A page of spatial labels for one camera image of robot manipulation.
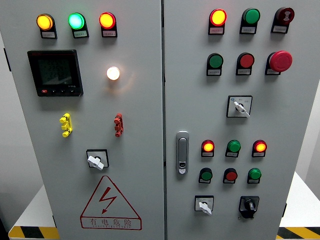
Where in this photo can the large green push button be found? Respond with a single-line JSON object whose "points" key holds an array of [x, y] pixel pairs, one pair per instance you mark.
{"points": [[216, 61]]}

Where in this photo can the small green push button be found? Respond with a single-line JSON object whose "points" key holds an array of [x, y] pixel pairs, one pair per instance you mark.
{"points": [[206, 175]]}

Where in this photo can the small red lamp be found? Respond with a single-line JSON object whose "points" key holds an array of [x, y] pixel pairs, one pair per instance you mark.
{"points": [[260, 146], [208, 146]]}

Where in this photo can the black door hinge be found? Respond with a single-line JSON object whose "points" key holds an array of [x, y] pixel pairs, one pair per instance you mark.
{"points": [[7, 60], [54, 221], [284, 210]]}

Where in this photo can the black display meter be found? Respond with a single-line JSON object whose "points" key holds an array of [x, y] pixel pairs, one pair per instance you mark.
{"points": [[55, 72]]}

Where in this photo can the white round lamp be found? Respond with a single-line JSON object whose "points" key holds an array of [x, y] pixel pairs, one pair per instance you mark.
{"points": [[113, 73]]}

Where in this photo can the large red lamp above buttons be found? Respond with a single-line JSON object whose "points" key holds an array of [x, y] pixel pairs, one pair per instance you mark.
{"points": [[218, 17]]}

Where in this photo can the small red push button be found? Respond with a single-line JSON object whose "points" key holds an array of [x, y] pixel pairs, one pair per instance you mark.
{"points": [[231, 176]]}

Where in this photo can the pale grey cabinet door with display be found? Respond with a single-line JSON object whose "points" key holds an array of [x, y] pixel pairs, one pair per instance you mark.
{"points": [[140, 112]]}

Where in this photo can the pale grey cabinet door with lock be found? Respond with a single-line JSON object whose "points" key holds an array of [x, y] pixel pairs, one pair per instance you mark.
{"points": [[200, 112]]}

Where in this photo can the large dark green lamp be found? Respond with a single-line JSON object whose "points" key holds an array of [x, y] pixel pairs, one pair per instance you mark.
{"points": [[251, 16]]}

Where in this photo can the lit green round lamp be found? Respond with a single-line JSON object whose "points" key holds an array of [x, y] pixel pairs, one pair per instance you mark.
{"points": [[76, 21]]}

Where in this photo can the black yellow striped tape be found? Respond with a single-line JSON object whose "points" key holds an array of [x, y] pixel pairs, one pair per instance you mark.
{"points": [[30, 233], [300, 233]]}

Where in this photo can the large red lamp beside green lamp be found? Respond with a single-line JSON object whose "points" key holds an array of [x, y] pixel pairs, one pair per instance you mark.
{"points": [[107, 20]]}

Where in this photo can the large red stop button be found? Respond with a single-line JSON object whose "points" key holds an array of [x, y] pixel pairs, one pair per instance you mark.
{"points": [[281, 61]]}

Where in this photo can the yellow round lamp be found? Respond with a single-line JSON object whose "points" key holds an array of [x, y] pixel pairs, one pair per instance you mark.
{"points": [[45, 22]]}

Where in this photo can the large red push button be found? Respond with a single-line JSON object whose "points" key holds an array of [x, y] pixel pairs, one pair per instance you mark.
{"points": [[246, 60]]}

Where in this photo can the silver door lock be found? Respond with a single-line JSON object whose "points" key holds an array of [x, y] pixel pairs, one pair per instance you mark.
{"points": [[182, 150]]}

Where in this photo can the dark red buzzer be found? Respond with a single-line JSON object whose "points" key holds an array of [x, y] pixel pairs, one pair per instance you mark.
{"points": [[286, 14]]}

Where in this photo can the small green lamp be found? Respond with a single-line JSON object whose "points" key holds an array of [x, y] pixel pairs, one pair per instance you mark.
{"points": [[234, 146], [255, 173]]}

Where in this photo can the red warning triangle sticker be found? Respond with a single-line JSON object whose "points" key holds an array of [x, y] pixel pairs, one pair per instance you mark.
{"points": [[107, 199]]}

